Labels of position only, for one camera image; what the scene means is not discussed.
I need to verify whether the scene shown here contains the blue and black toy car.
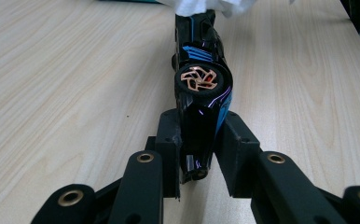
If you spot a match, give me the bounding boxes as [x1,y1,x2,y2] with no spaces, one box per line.
[171,8,234,185]

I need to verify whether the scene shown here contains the white wet wipe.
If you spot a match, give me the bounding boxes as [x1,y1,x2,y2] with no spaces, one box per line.
[158,0,261,19]

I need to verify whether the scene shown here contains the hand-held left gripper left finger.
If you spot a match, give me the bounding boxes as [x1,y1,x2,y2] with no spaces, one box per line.
[145,108,183,201]

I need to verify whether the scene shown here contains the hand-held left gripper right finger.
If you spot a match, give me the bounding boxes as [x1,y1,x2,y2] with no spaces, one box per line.
[213,110,263,199]

